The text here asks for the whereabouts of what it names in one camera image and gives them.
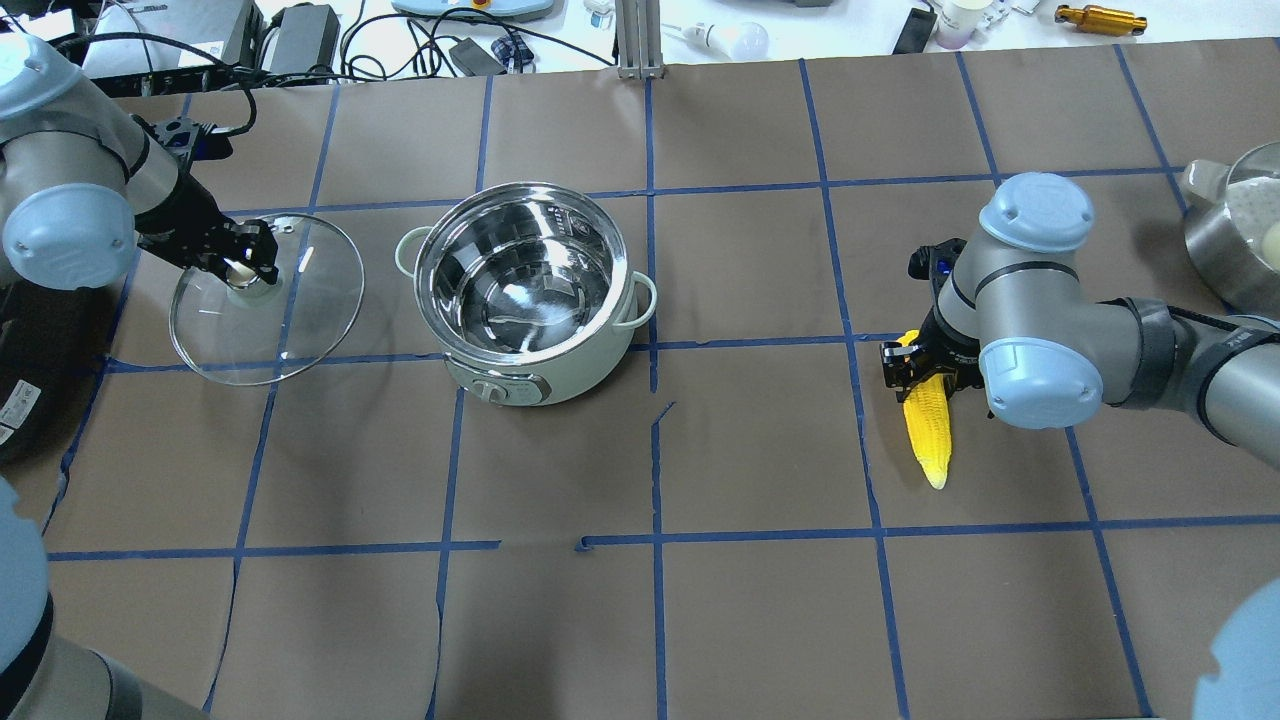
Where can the pale green electric pot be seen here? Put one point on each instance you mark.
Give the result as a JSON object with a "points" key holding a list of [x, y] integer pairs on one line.
{"points": [[529, 290]]}

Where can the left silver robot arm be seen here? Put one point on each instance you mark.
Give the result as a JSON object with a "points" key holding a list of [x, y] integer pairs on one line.
{"points": [[85, 186]]}

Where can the aluminium frame post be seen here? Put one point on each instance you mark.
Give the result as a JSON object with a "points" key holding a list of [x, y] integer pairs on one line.
{"points": [[638, 39]]}

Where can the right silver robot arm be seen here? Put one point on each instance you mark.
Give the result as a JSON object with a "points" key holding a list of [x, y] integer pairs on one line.
{"points": [[1072, 570]]}

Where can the yellow corn cob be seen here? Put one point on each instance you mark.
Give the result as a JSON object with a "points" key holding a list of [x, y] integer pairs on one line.
{"points": [[927, 419]]}

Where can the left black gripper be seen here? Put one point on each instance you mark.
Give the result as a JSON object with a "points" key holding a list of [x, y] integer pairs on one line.
{"points": [[187, 222]]}

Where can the black rice cooker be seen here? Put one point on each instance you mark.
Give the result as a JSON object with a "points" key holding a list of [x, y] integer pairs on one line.
{"points": [[45, 348]]}

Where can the white plastic cup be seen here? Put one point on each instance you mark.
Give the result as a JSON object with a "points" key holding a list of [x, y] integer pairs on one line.
{"points": [[958, 23]]}

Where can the black power brick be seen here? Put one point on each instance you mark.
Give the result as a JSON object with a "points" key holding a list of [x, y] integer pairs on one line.
{"points": [[304, 40]]}

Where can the steel pot at edge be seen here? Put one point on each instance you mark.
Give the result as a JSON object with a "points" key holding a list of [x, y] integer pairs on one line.
{"points": [[1231, 228]]}

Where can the gold metal cylinder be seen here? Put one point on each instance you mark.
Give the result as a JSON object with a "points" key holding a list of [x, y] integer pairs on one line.
{"points": [[1093, 19]]}

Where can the black power adapter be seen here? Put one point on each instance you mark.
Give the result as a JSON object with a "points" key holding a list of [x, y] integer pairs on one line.
{"points": [[472, 60]]}

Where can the glass pot lid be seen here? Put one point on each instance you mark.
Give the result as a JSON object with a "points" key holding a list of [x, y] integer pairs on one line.
{"points": [[242, 331]]}

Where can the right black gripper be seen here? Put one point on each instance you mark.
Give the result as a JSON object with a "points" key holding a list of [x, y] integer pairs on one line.
{"points": [[948, 345]]}

